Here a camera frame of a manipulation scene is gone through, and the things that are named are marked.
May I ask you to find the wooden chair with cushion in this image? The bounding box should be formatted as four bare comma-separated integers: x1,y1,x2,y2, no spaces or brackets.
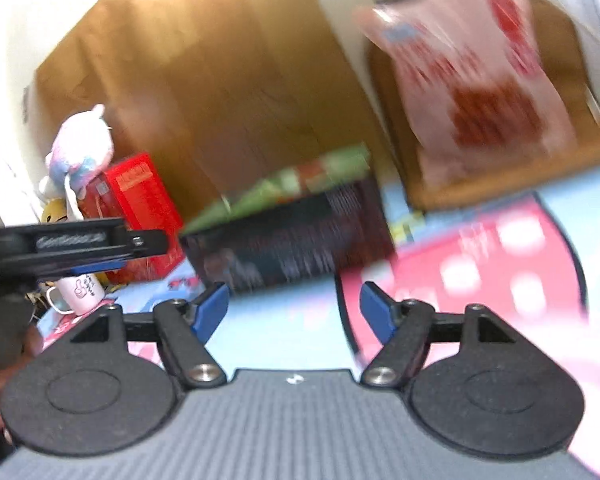
369,0,600,212

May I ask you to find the black cardboard box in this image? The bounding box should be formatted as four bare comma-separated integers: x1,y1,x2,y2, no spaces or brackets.
180,175,397,293

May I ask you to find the pastel plush toy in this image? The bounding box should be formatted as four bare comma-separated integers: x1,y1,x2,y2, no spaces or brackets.
39,104,115,221

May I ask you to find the dark green snack packet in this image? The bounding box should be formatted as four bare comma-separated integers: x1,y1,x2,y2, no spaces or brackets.
325,145,372,182

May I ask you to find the cartoon pig printed bedsheet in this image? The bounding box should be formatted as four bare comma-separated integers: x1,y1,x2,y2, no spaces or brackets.
30,160,600,478

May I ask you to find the white enamel mug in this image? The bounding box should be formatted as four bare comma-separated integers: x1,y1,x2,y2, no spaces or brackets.
46,272,106,317

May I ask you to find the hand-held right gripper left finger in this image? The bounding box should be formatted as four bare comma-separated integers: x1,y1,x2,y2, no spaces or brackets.
70,282,229,389

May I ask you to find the large pink snack bag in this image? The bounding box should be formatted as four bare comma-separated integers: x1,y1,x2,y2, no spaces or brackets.
357,0,577,190

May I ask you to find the yellow duck plush toy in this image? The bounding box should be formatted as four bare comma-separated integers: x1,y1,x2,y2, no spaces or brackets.
41,199,72,225

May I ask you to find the wooden headboard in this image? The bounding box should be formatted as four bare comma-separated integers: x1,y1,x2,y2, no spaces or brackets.
34,0,398,243

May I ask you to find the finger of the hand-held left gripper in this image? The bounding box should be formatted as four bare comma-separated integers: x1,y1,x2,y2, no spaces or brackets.
37,258,132,280
126,229,170,264

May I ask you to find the red gift bag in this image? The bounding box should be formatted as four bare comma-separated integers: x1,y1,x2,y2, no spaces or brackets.
80,152,185,283

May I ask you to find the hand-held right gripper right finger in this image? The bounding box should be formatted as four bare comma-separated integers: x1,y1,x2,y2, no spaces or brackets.
360,282,523,389

